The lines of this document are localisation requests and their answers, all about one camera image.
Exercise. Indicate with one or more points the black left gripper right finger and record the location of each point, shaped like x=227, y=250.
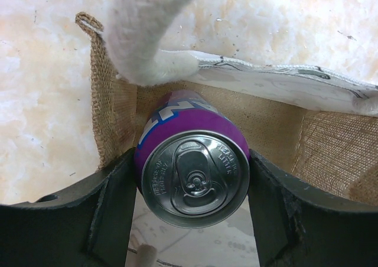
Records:
x=297, y=224

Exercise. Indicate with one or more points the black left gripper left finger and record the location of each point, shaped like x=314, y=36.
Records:
x=85, y=224

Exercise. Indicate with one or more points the burlap canvas tote bag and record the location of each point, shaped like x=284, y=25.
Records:
x=313, y=123

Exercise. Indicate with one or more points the purple Fanta can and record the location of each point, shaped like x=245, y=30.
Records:
x=192, y=162

